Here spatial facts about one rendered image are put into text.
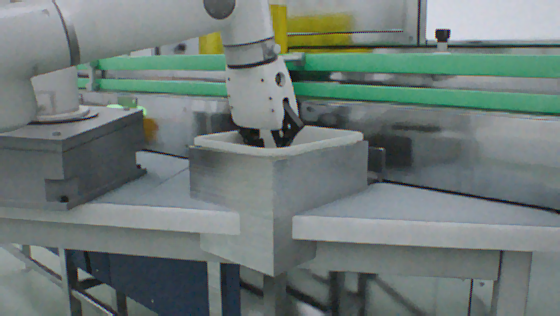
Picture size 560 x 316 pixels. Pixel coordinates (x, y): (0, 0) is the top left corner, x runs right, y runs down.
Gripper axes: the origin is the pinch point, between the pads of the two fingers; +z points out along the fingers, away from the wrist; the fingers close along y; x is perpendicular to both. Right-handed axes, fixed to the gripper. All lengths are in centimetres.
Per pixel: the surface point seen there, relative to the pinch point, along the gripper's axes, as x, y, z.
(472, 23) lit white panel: -38.7, -18.1, -12.1
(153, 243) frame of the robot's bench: 17.7, 11.1, 8.6
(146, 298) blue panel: 2, 52, 46
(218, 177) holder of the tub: 11.1, -0.2, -1.5
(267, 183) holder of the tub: 11.1, -9.6, -2.2
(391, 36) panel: -38.2, -1.6, -10.1
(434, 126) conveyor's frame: -16.7, -19.6, -0.5
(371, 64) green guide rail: -21.1, -6.8, -9.0
